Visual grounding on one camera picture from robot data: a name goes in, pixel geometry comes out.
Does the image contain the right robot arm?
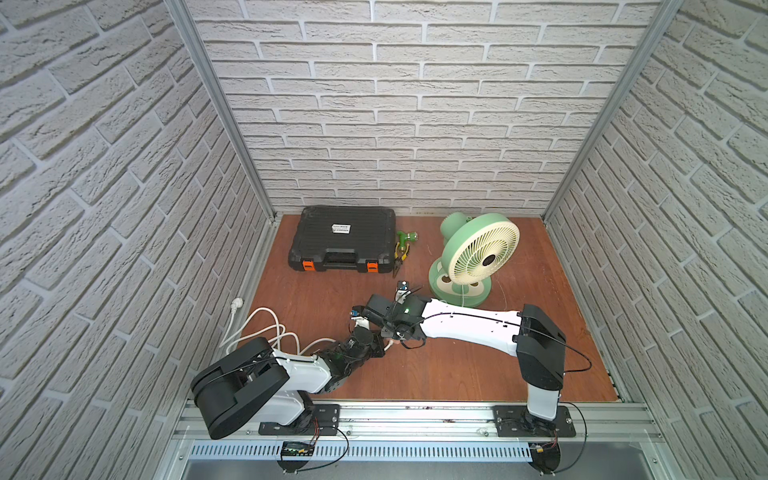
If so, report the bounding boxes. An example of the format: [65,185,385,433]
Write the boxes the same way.
[355,294,567,422]

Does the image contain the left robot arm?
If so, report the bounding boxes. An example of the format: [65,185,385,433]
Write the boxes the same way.
[190,326,385,440]

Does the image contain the green desk fan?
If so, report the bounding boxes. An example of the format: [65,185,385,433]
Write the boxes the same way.
[429,212,520,308]

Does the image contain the yellow black pliers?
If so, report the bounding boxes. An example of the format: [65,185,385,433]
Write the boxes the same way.
[392,240,410,277]

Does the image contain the black tool case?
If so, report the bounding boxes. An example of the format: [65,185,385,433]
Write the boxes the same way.
[288,205,396,274]

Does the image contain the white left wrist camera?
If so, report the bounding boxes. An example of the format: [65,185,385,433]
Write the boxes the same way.
[350,305,370,329]

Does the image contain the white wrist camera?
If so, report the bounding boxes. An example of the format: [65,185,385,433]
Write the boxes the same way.
[350,305,370,329]
[395,280,412,304]

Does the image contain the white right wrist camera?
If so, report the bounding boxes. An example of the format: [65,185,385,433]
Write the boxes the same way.
[395,280,412,304]

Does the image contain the green hose nozzle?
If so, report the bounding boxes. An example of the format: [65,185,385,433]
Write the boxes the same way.
[397,231,418,252]

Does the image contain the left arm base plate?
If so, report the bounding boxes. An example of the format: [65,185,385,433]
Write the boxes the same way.
[258,404,341,437]

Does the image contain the aluminium front rail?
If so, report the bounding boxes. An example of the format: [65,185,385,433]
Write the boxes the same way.
[154,400,683,479]

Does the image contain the white power strip cable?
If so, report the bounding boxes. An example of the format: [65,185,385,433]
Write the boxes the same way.
[219,296,340,358]

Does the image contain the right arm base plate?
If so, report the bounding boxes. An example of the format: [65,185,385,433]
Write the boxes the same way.
[491,404,576,439]

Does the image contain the left aluminium corner post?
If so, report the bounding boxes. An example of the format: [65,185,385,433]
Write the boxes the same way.
[166,0,277,223]

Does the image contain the aluminium corner post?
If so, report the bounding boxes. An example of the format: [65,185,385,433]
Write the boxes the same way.
[166,0,277,223]
[541,0,683,226]

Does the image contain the right aluminium corner post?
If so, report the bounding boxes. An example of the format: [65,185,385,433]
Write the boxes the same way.
[541,0,683,226]

